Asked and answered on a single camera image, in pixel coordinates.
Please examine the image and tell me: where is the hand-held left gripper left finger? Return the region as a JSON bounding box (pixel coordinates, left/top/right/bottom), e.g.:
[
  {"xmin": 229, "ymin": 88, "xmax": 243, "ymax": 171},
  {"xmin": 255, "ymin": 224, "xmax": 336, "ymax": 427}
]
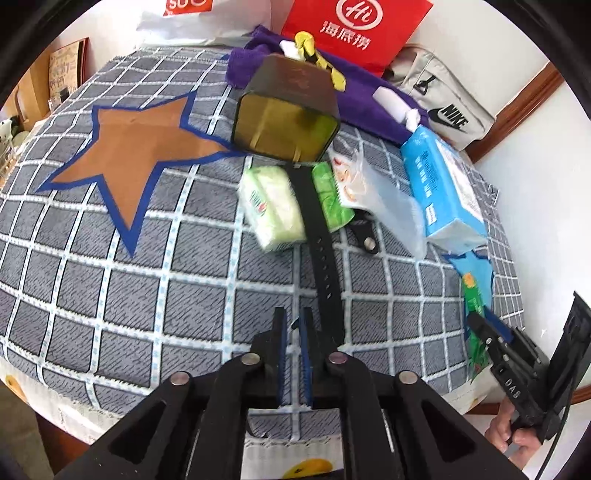
[{"xmin": 55, "ymin": 307, "xmax": 291, "ymax": 480}]

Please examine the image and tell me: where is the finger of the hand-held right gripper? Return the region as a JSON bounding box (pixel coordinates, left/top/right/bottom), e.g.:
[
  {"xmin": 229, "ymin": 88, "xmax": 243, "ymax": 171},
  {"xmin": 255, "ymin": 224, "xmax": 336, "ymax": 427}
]
[
  {"xmin": 482, "ymin": 307, "xmax": 514, "ymax": 344},
  {"xmin": 467, "ymin": 315, "xmax": 502, "ymax": 356}
]

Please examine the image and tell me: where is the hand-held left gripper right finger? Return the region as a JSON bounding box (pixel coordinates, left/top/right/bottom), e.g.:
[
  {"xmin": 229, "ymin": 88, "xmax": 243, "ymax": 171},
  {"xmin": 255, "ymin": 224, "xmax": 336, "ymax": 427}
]
[{"xmin": 298, "ymin": 307, "xmax": 527, "ymax": 480}]

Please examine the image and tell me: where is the green plastic packet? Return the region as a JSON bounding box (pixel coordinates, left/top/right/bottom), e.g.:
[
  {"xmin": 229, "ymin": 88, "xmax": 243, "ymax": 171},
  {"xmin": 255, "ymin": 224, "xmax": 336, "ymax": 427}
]
[{"xmin": 462, "ymin": 272, "xmax": 491, "ymax": 381}]

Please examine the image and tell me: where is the black watch strap with holes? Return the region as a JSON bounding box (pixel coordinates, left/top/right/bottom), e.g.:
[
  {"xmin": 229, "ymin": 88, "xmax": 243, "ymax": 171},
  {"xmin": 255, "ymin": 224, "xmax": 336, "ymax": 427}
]
[{"xmin": 288, "ymin": 161, "xmax": 346, "ymax": 347}]

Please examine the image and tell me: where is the pale green tissue pack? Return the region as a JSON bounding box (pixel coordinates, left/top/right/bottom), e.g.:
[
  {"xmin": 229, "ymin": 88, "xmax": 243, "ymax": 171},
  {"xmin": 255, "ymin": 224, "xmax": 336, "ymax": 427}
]
[{"xmin": 238, "ymin": 166, "xmax": 308, "ymax": 252}]

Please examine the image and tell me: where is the yellow mesh bag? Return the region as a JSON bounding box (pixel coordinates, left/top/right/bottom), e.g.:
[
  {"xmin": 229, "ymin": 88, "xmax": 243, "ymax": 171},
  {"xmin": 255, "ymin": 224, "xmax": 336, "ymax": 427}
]
[{"xmin": 294, "ymin": 31, "xmax": 348, "ymax": 92}]

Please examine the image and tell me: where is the person's right hand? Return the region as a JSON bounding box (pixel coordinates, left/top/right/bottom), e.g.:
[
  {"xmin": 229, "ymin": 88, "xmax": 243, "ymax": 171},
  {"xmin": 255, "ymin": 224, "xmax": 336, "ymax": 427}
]
[{"xmin": 485, "ymin": 397, "xmax": 546, "ymax": 464}]

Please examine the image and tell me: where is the white printed bed sheet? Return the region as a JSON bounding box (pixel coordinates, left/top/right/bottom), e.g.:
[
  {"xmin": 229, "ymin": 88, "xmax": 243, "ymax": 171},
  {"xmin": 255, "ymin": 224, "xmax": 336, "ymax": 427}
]
[{"xmin": 0, "ymin": 355, "xmax": 509, "ymax": 480}]

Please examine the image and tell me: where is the blue tissue pack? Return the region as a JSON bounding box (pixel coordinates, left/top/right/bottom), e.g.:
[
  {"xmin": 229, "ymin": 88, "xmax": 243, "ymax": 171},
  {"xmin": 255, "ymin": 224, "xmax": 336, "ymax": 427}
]
[{"xmin": 401, "ymin": 126, "xmax": 488, "ymax": 252}]

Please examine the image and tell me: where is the grey checked cloth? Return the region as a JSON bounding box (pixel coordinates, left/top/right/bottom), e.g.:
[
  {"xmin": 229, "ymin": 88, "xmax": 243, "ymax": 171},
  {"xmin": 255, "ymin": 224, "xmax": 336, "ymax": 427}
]
[{"xmin": 0, "ymin": 46, "xmax": 525, "ymax": 416}]

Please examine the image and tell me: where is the bright green tissue pack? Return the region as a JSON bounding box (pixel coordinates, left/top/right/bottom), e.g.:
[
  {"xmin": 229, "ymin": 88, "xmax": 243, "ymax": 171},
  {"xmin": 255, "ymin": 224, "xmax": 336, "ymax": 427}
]
[{"xmin": 311, "ymin": 161, "xmax": 355, "ymax": 234}]

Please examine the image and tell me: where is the clear packet with orange print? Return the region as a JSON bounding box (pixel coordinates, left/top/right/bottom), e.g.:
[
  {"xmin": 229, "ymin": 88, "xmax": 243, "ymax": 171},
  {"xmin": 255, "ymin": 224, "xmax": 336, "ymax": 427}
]
[{"xmin": 330, "ymin": 148, "xmax": 428, "ymax": 257}]

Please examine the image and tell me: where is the grey waist bag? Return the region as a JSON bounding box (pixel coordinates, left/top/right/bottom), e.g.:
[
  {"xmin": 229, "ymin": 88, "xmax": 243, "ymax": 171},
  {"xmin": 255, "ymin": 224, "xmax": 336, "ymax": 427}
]
[{"xmin": 385, "ymin": 44, "xmax": 497, "ymax": 151}]

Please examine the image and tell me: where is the dark square tea tin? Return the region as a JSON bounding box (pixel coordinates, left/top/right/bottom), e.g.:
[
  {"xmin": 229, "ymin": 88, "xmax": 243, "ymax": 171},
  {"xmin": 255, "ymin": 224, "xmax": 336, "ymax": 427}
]
[{"xmin": 232, "ymin": 54, "xmax": 341, "ymax": 162}]

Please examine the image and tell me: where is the purple towel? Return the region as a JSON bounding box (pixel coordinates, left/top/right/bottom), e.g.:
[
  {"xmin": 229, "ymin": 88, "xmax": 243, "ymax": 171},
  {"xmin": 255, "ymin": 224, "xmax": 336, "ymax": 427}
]
[{"xmin": 226, "ymin": 25, "xmax": 432, "ymax": 148}]

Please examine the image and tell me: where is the red paper bag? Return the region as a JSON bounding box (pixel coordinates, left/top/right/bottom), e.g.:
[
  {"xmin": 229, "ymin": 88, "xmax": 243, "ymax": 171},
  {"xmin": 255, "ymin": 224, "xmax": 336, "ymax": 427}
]
[{"xmin": 281, "ymin": 0, "xmax": 435, "ymax": 77}]

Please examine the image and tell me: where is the white plastic shopping bag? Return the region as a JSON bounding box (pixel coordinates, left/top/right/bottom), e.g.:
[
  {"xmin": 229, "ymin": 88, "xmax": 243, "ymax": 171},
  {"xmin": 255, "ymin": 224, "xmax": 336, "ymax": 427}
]
[{"xmin": 136, "ymin": 0, "xmax": 278, "ymax": 47}]

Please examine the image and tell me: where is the wooden nightstand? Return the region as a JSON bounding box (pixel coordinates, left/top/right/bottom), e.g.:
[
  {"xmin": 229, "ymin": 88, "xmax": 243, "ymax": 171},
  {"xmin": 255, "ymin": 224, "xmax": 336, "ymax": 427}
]
[{"xmin": 14, "ymin": 60, "xmax": 58, "ymax": 134}]

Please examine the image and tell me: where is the brown wooden door frame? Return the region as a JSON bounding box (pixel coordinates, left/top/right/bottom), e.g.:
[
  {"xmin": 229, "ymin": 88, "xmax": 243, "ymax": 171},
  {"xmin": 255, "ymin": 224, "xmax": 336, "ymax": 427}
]
[{"xmin": 464, "ymin": 62, "xmax": 566, "ymax": 164}]

